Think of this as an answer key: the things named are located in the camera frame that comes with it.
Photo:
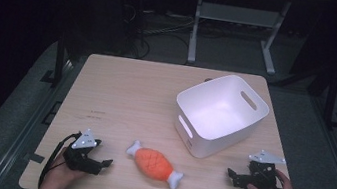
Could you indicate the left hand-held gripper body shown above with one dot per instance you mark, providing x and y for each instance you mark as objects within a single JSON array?
[{"x": 81, "y": 159}]

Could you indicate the white plastic basket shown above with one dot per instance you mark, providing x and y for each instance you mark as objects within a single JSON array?
[{"x": 220, "y": 115}]

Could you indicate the orange plush meat toy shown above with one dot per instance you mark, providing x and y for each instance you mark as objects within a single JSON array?
[{"x": 153, "y": 164}]

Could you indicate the white metal table frame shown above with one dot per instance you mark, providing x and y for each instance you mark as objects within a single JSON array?
[{"x": 239, "y": 15}]

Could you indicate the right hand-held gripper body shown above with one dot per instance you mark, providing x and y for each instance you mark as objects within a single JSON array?
[{"x": 263, "y": 179}]

